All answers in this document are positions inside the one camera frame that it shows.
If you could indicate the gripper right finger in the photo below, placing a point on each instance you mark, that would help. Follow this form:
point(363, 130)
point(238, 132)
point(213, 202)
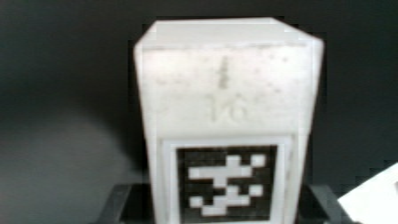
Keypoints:
point(324, 211)

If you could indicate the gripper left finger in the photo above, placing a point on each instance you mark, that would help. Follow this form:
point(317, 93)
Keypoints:
point(126, 209)

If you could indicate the white chair seat part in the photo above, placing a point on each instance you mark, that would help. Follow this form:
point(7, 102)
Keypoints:
point(370, 201)

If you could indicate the short white chair leg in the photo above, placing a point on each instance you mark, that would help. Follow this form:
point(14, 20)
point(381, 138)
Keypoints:
point(228, 74)

